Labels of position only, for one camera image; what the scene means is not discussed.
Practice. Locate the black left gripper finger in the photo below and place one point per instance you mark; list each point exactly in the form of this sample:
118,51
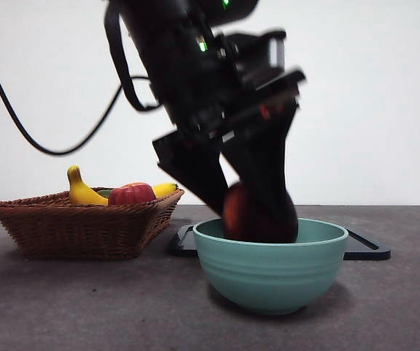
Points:
195,172
264,153

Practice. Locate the dark red plum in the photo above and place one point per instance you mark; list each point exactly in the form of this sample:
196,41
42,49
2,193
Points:
237,215

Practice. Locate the teal ribbed bowl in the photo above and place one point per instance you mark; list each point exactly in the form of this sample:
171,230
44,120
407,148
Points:
268,278

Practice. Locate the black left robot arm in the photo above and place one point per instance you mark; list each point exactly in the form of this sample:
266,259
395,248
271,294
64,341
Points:
180,55

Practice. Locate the red apple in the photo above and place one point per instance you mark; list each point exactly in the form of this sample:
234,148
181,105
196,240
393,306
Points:
131,195

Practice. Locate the dark teal rectangular tray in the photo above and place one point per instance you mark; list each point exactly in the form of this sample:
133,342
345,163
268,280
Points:
184,245

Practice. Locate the green vegetable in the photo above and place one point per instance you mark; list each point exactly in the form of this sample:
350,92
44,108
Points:
104,192

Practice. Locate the yellow banana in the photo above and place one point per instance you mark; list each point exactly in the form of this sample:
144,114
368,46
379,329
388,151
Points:
80,194

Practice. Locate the brown wicker basket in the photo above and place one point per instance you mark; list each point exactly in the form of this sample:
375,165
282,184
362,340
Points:
78,230

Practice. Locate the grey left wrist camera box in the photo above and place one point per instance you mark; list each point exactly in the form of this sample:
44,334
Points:
277,51

